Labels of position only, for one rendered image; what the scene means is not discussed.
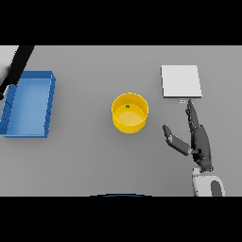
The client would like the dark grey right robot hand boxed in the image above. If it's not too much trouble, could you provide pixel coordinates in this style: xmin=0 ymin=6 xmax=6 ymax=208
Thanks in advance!
xmin=162 ymin=98 xmax=215 ymax=173

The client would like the flat pale square scale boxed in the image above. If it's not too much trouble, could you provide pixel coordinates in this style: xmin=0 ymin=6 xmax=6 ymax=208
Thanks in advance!
xmin=160 ymin=64 xmax=203 ymax=104

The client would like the yellow round bowl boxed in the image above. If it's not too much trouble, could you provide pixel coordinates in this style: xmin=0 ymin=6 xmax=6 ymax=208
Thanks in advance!
xmin=111 ymin=92 xmax=149 ymax=134

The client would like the blue plastic tray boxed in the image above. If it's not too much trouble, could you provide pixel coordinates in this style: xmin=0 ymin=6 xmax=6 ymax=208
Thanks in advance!
xmin=0 ymin=70 xmax=57 ymax=139

